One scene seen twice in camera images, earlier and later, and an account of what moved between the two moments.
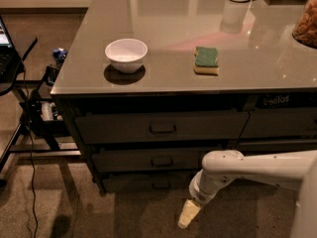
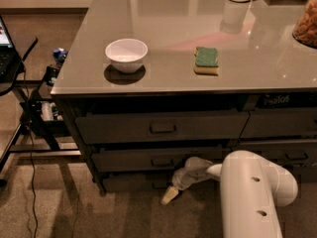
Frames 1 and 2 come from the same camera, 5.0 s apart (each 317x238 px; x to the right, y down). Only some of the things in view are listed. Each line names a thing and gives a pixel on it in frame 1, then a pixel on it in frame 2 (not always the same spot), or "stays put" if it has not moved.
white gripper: [198, 190] → [183, 179]
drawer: [280, 122] stays put
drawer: [153, 181] stays put
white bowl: [126, 56] stays put
